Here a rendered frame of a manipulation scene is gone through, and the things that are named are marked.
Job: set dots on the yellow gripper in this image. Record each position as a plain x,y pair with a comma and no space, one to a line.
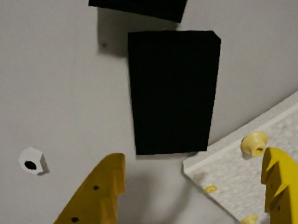
96,200

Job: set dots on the black open box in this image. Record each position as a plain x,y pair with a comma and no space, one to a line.
171,10

